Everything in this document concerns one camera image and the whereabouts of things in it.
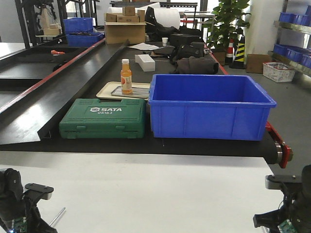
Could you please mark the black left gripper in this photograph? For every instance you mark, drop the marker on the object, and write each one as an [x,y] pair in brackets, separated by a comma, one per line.
[18,204]

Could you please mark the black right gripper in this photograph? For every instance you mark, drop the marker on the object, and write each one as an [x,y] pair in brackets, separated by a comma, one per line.
[294,212]

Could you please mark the green black screwdriver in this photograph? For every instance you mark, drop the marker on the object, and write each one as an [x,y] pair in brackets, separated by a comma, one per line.
[57,217]

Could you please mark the beige plastic tray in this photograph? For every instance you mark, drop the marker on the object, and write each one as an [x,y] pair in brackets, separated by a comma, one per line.
[112,91]

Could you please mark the green SATA tool case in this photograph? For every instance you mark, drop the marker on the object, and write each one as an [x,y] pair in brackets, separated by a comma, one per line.
[93,118]

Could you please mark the white mesh basket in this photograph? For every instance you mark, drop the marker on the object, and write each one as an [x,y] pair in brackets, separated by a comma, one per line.
[278,72]

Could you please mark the large blue plastic bin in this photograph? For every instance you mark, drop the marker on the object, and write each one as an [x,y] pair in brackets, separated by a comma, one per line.
[231,107]

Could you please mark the brown cardboard box on floor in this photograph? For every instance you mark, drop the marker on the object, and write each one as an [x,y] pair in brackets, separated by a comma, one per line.
[254,62]

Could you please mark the yellow black traffic cone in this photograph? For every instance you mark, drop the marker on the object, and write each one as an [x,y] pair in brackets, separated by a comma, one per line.
[238,62]

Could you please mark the metal shelf with blue bins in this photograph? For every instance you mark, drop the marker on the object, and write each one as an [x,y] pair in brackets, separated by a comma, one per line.
[292,46]

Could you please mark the red white traffic cone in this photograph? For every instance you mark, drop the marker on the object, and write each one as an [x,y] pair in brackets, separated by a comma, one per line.
[230,52]

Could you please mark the orange juice bottle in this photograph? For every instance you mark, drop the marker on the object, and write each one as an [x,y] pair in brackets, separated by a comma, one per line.
[126,77]

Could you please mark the dark grey cloth bundle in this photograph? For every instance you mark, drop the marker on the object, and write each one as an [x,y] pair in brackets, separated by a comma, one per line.
[194,65]

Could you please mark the blue bin far left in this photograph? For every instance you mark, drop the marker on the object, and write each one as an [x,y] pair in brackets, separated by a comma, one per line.
[80,32]

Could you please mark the black bag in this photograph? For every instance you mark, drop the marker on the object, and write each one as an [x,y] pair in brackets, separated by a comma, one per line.
[195,49]

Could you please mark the white rectangular box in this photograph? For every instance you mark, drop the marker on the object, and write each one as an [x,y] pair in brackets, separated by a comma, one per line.
[146,63]

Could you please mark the large cardboard box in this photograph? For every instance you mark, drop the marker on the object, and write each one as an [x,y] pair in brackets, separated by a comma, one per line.
[121,32]

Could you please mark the green potted plant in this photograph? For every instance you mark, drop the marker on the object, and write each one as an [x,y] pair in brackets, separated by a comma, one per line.
[228,23]

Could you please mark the white paper cup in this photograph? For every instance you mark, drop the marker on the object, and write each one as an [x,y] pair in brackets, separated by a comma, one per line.
[164,41]

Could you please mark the orange handled tool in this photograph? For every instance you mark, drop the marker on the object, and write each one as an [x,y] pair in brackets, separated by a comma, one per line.
[54,52]

